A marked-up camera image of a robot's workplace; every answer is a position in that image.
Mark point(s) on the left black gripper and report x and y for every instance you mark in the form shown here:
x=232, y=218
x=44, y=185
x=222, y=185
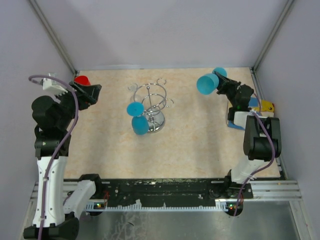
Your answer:
x=81, y=92

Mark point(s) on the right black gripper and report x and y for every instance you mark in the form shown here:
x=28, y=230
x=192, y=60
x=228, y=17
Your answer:
x=230, y=86

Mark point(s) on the red wine glass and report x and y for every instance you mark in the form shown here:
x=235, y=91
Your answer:
x=82, y=80

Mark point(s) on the blue wine glass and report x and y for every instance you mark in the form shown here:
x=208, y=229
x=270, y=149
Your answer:
x=207, y=83
x=139, y=122

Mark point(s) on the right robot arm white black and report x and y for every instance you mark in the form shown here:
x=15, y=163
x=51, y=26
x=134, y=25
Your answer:
x=262, y=142

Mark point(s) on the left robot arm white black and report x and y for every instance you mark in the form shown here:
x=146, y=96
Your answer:
x=57, y=218

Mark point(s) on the blue cartoon cloth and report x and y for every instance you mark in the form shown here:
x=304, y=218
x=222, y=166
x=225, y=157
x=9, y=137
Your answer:
x=262, y=108

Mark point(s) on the chrome wire glass rack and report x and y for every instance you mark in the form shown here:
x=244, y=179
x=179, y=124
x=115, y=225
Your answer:
x=153, y=96

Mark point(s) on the left aluminium corner post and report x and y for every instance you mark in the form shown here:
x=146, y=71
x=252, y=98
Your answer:
x=53, y=36

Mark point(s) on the aluminium corner post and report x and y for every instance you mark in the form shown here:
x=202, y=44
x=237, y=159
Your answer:
x=289, y=4
x=53, y=36

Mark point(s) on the right aluminium corner post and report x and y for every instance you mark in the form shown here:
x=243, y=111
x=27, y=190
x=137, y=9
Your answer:
x=289, y=4

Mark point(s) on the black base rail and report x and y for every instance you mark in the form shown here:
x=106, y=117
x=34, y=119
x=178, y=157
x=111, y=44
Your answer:
x=170, y=192

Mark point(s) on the white cable duct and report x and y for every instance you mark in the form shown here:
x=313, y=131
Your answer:
x=220, y=206

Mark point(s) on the aluminium frame rail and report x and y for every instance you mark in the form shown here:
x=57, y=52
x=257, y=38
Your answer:
x=275, y=190

